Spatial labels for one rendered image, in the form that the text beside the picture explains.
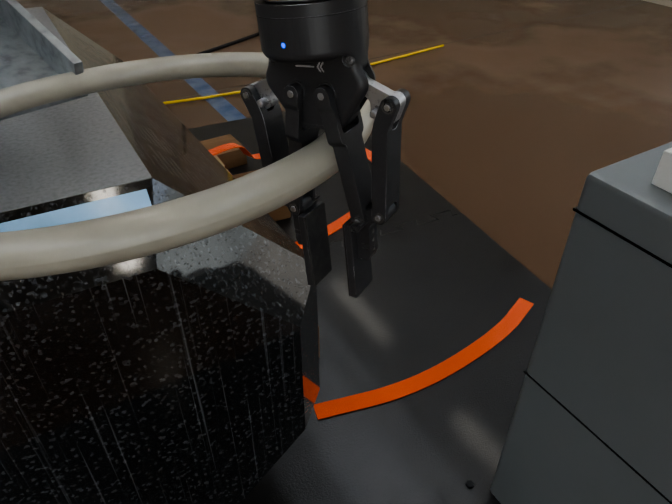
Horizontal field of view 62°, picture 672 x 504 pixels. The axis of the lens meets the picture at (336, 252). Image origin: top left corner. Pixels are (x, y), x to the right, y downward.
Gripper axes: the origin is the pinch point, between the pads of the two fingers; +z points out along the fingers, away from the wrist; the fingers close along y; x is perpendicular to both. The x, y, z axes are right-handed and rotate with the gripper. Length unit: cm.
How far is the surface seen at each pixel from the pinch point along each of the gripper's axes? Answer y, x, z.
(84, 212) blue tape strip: 37.6, -1.8, 4.3
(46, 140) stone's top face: 55, -10, 0
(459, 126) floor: 66, -219, 71
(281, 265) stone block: 26.1, -23.4, 22.4
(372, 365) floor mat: 34, -63, 80
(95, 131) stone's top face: 51, -16, 0
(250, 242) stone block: 28.5, -20.0, 16.8
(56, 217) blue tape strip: 39.4, 0.8, 4.1
